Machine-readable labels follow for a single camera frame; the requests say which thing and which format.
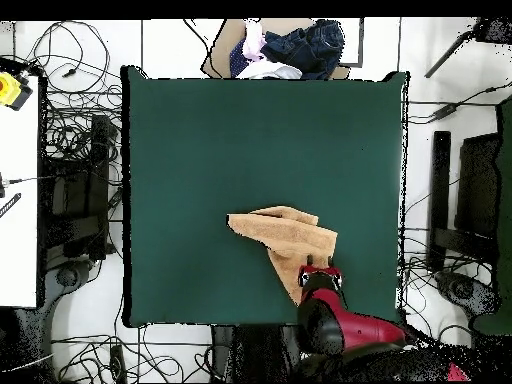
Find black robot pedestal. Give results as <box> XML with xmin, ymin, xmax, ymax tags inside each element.
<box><xmin>210</xmin><ymin>324</ymin><xmax>305</xmax><ymax>383</ymax></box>

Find black cable tangle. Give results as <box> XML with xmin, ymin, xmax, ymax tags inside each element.
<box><xmin>51</xmin><ymin>323</ymin><xmax>213</xmax><ymax>383</ymax></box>
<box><xmin>399</xmin><ymin>255</ymin><xmax>481</xmax><ymax>349</ymax></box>

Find blue dotted garment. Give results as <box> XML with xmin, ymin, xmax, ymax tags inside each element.
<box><xmin>229</xmin><ymin>37</ymin><xmax>251</xmax><ymax>78</ymax></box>

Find black tripod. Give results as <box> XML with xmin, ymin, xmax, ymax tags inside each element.
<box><xmin>423</xmin><ymin>16</ymin><xmax>512</xmax><ymax>79</ymax></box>

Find grey metal frame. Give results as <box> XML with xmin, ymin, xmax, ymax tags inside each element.
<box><xmin>338</xmin><ymin>17</ymin><xmax>365</xmax><ymax>68</ymax></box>

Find pink garment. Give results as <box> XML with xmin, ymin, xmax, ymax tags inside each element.
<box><xmin>241</xmin><ymin>19</ymin><xmax>268</xmax><ymax>63</ymax></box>

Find black looped cable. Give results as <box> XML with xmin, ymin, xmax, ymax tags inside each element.
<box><xmin>23</xmin><ymin>19</ymin><xmax>111</xmax><ymax>97</ymax></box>

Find black stand frame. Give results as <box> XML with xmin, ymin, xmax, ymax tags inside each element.
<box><xmin>37</xmin><ymin>113</ymin><xmax>123</xmax><ymax>273</ymax></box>
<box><xmin>425</xmin><ymin>129</ymin><xmax>501</xmax><ymax>273</ymax></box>

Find dark green table cloth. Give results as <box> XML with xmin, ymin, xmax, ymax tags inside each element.
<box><xmin>120</xmin><ymin>65</ymin><xmax>409</xmax><ymax>329</ymax></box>

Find black power strip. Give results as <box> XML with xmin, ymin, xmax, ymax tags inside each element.
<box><xmin>108</xmin><ymin>343</ymin><xmax>128</xmax><ymax>384</ymax></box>

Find dark blue jeans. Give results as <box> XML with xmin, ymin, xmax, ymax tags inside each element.
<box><xmin>260</xmin><ymin>18</ymin><xmax>346</xmax><ymax>80</ymax></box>

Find brown cardboard box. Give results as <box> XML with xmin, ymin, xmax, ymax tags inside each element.
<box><xmin>200</xmin><ymin>17</ymin><xmax>352</xmax><ymax>80</ymax></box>

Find white garment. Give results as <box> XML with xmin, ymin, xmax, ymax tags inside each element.
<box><xmin>235</xmin><ymin>59</ymin><xmax>304</xmax><ymax>80</ymax></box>

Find black power adapter cable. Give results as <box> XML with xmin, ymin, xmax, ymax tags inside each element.
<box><xmin>407</xmin><ymin>81</ymin><xmax>512</xmax><ymax>125</ymax></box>

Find yellow emergency stop box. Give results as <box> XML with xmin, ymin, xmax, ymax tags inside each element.
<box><xmin>0</xmin><ymin>70</ymin><xmax>34</xmax><ymax>112</ymax></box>

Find white desk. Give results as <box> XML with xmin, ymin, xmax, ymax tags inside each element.
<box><xmin>0</xmin><ymin>75</ymin><xmax>40</xmax><ymax>309</ymax></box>

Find black ridged strap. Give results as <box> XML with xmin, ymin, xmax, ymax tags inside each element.
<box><xmin>0</xmin><ymin>192</ymin><xmax>22</xmax><ymax>219</ymax></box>

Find black round base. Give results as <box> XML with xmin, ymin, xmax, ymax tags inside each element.
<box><xmin>434</xmin><ymin>269</ymin><xmax>501</xmax><ymax>321</ymax></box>
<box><xmin>53</xmin><ymin>263</ymin><xmax>83</xmax><ymax>289</ymax></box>

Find green fabric sheet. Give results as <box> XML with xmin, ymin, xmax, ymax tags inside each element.
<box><xmin>473</xmin><ymin>93</ymin><xmax>512</xmax><ymax>337</ymax></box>

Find tan terry towel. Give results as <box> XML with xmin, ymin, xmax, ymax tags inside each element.
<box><xmin>226</xmin><ymin>205</ymin><xmax>339</xmax><ymax>307</ymax></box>

